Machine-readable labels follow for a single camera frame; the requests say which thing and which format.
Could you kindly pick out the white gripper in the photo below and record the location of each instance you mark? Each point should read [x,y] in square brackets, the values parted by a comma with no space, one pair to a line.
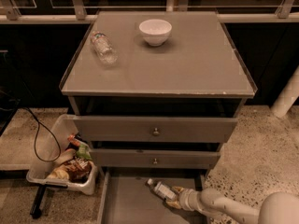
[185,199]

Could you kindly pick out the blue label plastic bottle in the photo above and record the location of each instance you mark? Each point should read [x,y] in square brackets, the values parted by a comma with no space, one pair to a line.
[161,190]

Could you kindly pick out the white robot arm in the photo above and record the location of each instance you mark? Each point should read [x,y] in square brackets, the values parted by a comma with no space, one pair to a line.
[277,208]

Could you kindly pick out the grey bottom drawer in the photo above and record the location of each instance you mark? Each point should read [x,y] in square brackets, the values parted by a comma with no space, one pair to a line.
[127,199]

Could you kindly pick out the grey drawer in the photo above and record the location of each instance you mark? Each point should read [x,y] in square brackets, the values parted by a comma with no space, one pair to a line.
[154,158]
[127,199]
[155,129]

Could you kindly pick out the grey middle drawer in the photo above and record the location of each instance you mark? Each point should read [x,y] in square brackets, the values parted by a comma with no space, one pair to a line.
[154,158]

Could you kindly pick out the grey top drawer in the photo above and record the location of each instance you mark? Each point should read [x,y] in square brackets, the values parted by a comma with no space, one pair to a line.
[155,129]

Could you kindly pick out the grey drawer cabinet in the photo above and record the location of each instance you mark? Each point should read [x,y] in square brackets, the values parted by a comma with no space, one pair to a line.
[195,73]

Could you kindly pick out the clear crumpled plastic bottle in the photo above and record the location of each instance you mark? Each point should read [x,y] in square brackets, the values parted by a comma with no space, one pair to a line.
[103,47]

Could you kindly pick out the brown snack bag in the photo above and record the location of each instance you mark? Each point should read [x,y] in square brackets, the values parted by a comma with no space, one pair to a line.
[77,170]

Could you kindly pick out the green snack packet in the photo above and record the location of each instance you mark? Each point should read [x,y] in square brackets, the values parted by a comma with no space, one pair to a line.
[83,152]

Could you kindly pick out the yellow snack bag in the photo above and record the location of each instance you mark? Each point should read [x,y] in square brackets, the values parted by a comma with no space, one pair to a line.
[59,173]

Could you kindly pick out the clear plastic bin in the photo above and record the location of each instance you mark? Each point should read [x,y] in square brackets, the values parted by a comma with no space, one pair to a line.
[56,150]

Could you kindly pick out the red snack packet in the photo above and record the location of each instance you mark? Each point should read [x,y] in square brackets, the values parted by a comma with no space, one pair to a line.
[73,140]

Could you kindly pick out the black floor stand bar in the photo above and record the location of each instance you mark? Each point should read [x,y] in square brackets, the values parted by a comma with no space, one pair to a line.
[36,212]

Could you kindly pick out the white ceramic bowl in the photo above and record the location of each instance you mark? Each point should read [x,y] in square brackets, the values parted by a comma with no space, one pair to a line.
[155,32]

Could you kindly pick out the metal railing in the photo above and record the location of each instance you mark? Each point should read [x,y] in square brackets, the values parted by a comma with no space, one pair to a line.
[84,11]

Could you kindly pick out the white cylindrical post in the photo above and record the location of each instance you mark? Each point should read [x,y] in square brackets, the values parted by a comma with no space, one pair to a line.
[287,97]

